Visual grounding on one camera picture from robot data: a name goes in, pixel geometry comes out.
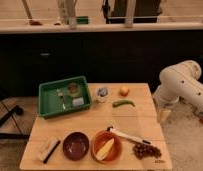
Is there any yellow banana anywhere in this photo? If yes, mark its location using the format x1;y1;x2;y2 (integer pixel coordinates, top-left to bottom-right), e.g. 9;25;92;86
96;139;114;161

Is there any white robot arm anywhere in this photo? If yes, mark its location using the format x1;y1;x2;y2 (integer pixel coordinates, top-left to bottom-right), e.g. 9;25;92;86
153;60;203;113

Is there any white cup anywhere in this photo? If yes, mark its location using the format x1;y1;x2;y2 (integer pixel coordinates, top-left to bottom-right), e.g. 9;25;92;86
96;87;108;103

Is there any small orange fruit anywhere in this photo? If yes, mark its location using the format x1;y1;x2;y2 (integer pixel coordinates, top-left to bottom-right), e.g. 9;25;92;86
119;86;130;96

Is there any grey sponge block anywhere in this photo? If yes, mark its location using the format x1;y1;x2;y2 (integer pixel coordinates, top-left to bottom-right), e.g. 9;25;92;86
72;97;84;106

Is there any glass jar in tray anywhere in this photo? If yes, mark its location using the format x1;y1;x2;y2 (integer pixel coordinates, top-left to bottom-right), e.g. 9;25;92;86
67;83;79;97

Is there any green chili pepper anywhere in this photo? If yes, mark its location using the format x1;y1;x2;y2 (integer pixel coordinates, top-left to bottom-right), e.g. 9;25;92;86
112;100;135;108

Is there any green plastic tray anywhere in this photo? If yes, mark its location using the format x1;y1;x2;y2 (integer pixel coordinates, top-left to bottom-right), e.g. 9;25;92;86
38;76;92;119

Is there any orange bowl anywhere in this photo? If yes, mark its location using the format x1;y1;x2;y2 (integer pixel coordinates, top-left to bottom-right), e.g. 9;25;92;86
91;131;123;164

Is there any dark purple bowl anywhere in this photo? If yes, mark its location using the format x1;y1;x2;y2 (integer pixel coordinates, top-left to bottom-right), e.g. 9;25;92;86
63;132;89;161

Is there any green box on shelf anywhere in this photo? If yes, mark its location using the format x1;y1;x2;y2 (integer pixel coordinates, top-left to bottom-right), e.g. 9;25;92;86
76;16;89;24

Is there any bunch of red grapes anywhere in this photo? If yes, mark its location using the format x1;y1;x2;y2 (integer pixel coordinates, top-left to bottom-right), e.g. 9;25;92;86
133;143;162;159

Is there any white black brush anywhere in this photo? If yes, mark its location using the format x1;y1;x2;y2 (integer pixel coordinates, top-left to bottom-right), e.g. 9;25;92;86
36;137;60;163

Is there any black chair base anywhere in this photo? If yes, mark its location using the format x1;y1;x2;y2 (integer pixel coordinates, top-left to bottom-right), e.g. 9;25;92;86
0;105;29;140

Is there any white handled knife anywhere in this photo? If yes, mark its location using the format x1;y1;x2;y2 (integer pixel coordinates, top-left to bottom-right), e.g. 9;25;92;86
107;126;151;144

